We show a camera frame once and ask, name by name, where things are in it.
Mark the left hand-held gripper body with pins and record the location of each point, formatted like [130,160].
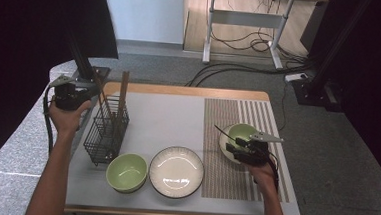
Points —
[67,96]

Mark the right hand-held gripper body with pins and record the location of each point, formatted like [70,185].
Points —
[257,153]

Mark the green bowl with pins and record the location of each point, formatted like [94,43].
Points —
[240,130]
[125,177]
[222,143]

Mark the dark wooden chopstick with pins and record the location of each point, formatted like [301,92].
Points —
[99,87]
[108,111]
[126,90]
[122,90]

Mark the person's left hand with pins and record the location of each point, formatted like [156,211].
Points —
[65,121]

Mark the person's right hand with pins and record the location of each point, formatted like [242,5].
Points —
[262,178]

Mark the black metal stand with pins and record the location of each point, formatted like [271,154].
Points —
[84,69]
[312,95]

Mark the brown striped placemat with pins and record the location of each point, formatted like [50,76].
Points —
[214,182]

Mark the wooden table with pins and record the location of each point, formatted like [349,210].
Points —
[212,93]

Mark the black curtain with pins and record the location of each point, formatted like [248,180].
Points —
[32,44]
[380,82]

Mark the large white ribbed plate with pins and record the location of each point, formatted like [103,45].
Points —
[175,180]

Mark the grey carpeted platform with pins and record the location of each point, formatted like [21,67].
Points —
[15,150]

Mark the white power strip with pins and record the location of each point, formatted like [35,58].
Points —
[295,77]

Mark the white metal desk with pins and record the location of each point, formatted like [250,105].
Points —
[244,19]

